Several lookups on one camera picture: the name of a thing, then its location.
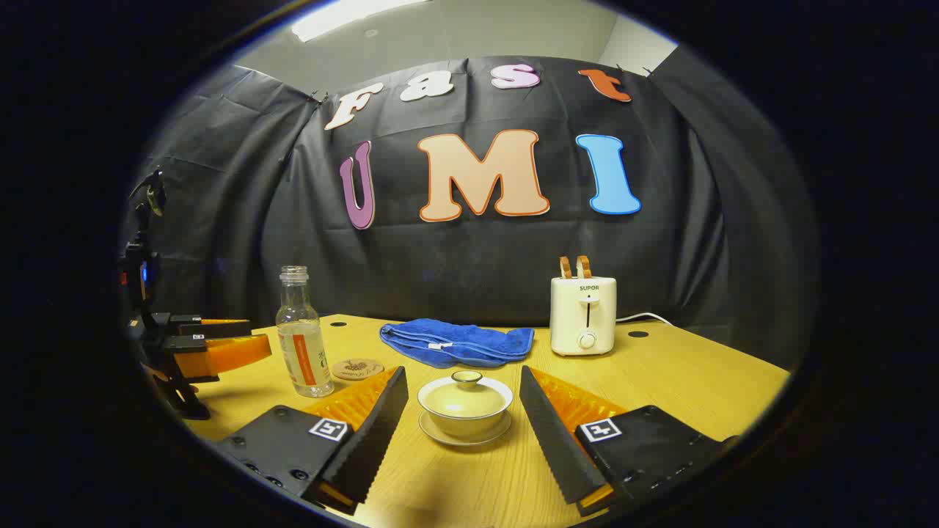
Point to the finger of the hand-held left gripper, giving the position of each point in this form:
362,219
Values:
213,330
183,343

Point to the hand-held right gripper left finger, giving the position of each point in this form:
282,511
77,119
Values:
374,440

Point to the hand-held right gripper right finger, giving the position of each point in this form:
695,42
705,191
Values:
557,447

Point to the round cork coaster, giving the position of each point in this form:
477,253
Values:
357,369

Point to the clear plastic water bottle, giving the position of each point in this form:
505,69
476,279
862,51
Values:
301,352

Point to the cream ceramic teacup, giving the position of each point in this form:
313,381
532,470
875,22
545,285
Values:
466,427

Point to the cream teacup lid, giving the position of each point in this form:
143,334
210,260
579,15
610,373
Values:
466,400

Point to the cream ceramic saucer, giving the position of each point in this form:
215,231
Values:
440,438

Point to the blue folded towel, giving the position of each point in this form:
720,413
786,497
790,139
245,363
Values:
455,343

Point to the cream toaster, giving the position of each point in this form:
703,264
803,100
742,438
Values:
583,315

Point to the toast bread slice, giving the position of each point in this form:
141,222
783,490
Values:
565,268
584,267

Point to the black backdrop cloth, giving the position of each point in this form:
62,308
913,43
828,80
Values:
455,257

